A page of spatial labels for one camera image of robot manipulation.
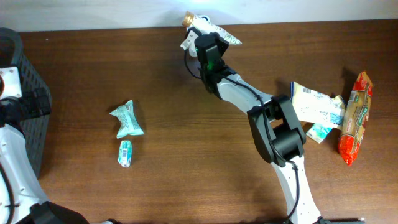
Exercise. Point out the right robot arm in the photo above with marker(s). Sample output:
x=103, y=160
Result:
x=276, y=130

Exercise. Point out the white barcode scanner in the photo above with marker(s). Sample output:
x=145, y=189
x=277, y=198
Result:
x=192, y=51

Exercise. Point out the small teal gum box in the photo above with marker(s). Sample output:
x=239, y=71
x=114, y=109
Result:
x=125, y=153

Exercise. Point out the orange spaghetti packet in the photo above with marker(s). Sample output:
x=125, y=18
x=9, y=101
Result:
x=355, y=118

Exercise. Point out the dark grey plastic basket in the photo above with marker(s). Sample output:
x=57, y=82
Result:
x=12, y=55

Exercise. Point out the teal wipes packet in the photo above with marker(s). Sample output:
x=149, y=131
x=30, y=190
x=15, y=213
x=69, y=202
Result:
x=129, y=125

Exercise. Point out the green tissue pack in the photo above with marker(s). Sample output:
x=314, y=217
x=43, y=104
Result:
x=318, y=132

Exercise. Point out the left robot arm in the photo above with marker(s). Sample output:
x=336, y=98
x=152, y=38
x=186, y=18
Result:
x=22, y=198

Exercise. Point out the white cream tube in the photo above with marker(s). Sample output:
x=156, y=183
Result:
x=205, y=26

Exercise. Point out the cream yellow snack bag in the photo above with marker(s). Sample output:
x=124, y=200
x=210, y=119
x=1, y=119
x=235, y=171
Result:
x=315, y=107

